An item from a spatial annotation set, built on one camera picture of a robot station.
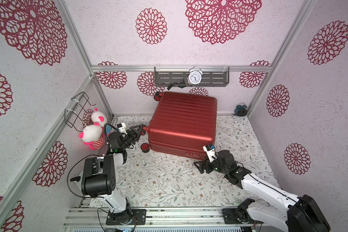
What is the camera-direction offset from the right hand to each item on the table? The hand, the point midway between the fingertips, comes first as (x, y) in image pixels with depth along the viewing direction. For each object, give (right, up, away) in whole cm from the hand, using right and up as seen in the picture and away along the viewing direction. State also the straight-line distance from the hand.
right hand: (199, 158), depth 83 cm
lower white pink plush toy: (-62, +13, +2) cm, 63 cm away
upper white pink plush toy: (-62, +24, +9) cm, 67 cm away
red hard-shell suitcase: (-10, +20, +1) cm, 22 cm away
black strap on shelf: (-10, +46, +10) cm, 48 cm away
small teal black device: (+40, +33, +34) cm, 62 cm away
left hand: (-34, +18, +6) cm, 39 cm away
